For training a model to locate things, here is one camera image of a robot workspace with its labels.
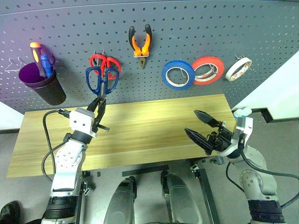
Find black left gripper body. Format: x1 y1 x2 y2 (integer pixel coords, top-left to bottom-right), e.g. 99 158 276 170
92 113 110 134

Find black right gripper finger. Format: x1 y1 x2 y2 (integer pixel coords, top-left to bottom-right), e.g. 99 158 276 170
194 110 221 128
184 127 214 155

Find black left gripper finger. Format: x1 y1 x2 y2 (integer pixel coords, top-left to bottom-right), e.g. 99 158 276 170
87 97 100 114
95 100 107 126

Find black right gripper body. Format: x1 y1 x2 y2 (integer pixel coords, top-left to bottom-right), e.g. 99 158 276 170
206 120 234 152

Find blue handled scissors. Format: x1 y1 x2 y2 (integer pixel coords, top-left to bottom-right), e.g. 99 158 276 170
85 66 117 104

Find blue tape roll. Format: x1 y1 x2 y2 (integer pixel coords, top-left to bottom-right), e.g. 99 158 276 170
161 60 195 91

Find orange black pliers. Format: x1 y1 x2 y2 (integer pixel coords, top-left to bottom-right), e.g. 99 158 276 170
128 24 153 70

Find white blue round object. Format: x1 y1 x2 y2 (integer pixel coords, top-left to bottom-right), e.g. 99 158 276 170
233 106 252 118

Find black plastic cup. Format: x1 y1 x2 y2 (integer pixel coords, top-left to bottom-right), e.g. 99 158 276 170
18 62 67 106

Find black metal table leg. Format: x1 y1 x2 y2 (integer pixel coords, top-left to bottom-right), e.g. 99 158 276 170
190 161 219 224

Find red tape roll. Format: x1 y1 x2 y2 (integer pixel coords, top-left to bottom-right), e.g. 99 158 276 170
191 56 225 86

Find white tape roll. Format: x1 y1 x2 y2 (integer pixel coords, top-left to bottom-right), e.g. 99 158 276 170
225 57 253 82

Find black metal crossbar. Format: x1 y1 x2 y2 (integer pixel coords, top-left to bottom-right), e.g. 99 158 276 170
121 164 169 178

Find dark grey rounded shape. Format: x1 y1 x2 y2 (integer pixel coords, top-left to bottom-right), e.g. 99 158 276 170
160 172 203 224
102 176 138 224

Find orange black screwdriver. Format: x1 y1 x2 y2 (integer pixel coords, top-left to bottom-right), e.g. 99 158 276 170
29 42 47 77

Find grey metal pegboard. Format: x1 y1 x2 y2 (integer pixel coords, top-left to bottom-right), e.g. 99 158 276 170
0 0 299 115

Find black rounded shape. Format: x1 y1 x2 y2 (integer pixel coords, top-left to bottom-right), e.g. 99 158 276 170
0 200 21 224

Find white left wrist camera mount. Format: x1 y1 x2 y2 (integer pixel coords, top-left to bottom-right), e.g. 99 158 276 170
69 107 98 138

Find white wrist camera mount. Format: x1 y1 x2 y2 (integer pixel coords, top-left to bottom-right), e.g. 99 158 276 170
217 116 255 159
69 107 98 138

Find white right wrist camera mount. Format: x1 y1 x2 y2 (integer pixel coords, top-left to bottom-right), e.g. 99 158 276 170
217 116 255 159

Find red handled scissors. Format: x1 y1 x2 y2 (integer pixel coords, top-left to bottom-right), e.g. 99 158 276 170
90 53 122 80

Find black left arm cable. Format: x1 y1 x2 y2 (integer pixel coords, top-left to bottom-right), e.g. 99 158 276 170
41 108 72 184

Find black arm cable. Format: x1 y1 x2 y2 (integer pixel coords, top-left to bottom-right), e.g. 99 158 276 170
41 108 72 184
225 134 299 208

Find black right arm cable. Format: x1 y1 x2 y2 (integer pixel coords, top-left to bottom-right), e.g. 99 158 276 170
225 134 299 208

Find white wire hook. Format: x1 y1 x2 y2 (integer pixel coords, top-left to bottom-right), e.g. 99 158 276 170
4 58 24 70

